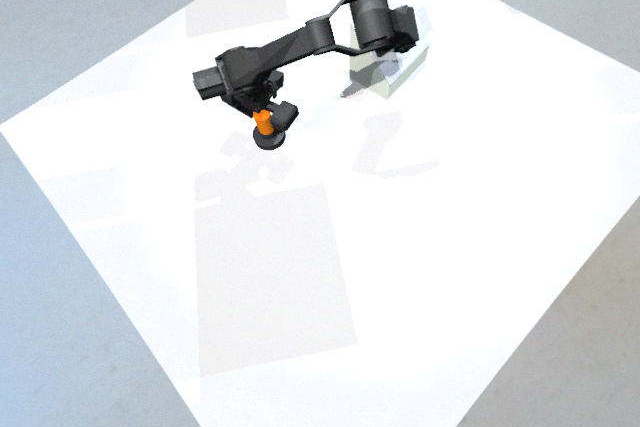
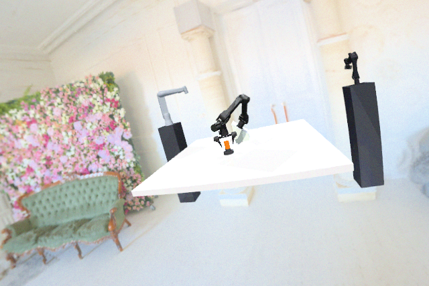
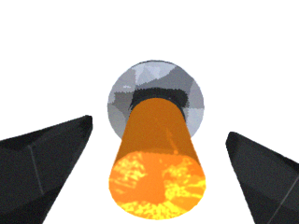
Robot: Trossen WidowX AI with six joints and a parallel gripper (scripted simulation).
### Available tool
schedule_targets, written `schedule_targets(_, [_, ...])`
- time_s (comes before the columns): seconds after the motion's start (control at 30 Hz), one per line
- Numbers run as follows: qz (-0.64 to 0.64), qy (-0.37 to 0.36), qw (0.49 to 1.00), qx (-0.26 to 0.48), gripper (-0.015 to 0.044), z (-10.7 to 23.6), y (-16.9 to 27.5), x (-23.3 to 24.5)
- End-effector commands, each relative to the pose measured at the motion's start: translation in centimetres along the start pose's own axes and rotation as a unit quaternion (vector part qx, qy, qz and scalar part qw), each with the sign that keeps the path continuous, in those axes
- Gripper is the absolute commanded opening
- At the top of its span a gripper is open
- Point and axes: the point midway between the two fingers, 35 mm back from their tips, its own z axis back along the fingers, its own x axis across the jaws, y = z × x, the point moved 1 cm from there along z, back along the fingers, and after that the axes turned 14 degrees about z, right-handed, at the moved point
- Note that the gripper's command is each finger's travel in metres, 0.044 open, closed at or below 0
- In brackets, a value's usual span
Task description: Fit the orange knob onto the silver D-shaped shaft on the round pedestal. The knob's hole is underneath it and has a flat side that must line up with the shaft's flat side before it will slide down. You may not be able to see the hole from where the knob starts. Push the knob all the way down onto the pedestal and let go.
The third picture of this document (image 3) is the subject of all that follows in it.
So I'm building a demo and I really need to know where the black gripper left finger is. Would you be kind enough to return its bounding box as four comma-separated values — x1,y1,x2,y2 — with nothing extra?
0,115,93,224

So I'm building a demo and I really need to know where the orange knob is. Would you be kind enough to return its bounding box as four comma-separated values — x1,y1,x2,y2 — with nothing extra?
108,98,206,220

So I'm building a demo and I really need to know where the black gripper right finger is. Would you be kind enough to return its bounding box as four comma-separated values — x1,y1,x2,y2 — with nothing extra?
225,131,299,224

